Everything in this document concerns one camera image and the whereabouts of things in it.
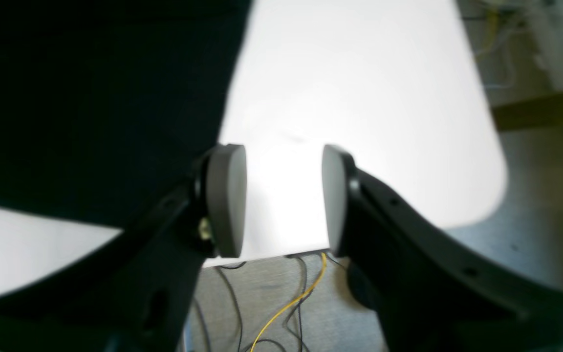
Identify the yellow floor cable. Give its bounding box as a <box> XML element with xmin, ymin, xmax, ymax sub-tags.
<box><xmin>250</xmin><ymin>252</ymin><xmax>327</xmax><ymax>352</ymax></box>

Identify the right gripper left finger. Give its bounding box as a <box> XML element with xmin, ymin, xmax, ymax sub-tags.
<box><xmin>0</xmin><ymin>144</ymin><xmax>247</xmax><ymax>352</ymax></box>

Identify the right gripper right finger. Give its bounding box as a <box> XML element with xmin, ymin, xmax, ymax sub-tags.
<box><xmin>322</xmin><ymin>145</ymin><xmax>563</xmax><ymax>352</ymax></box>

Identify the black T-shirt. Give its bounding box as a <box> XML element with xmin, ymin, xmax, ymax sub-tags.
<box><xmin>0</xmin><ymin>0</ymin><xmax>252</xmax><ymax>227</ymax></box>

